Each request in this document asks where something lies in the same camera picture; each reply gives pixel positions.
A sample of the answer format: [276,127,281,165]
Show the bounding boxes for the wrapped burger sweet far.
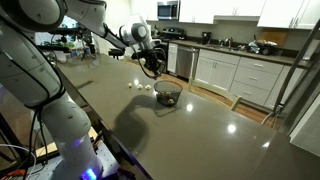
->
[145,85,152,90]

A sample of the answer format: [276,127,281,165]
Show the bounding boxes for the black wire mesh basket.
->
[154,80,183,107]

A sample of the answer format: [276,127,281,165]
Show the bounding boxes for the stainless steel dishwasher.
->
[175,45,199,78]

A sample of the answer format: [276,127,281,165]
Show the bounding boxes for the black stove range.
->
[158,27,185,52]

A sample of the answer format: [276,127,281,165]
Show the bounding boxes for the white sink side cabinets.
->
[168,43,290,109]

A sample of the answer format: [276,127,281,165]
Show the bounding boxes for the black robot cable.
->
[131,44,164,80]

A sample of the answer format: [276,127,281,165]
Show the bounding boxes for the grey wooden chair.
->
[187,48,243,112]

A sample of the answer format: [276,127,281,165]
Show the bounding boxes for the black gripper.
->
[139,48,166,77]

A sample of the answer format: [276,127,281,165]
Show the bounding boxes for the black coffee maker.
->
[201,32,212,45]

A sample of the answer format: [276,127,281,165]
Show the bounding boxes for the silver microwave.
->
[157,0,180,20]

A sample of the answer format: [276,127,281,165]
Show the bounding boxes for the sweet in basket left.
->
[167,98,175,105]

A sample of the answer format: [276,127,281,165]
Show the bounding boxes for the white upper kitchen cabinets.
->
[130,0,320,30]

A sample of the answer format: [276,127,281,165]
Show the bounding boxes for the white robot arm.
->
[0,0,161,180]

